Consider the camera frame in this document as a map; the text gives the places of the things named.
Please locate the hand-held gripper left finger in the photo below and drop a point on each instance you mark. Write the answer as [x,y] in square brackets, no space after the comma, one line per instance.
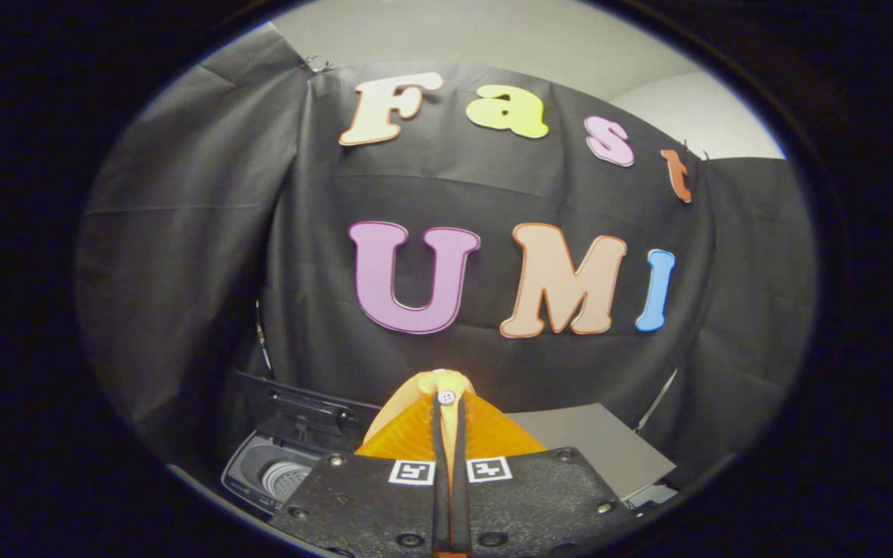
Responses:
[353,504]

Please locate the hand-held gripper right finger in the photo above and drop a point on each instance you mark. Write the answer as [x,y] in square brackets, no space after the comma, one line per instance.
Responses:
[539,504]

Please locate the yellow orange-trimmed shirt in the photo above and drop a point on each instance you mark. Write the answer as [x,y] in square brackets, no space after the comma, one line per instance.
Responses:
[423,387]

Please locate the black backdrop cloth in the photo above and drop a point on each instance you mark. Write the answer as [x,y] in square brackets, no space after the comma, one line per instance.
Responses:
[198,256]

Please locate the beige cabinet with dark frame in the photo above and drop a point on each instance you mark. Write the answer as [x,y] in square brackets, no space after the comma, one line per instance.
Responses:
[594,449]

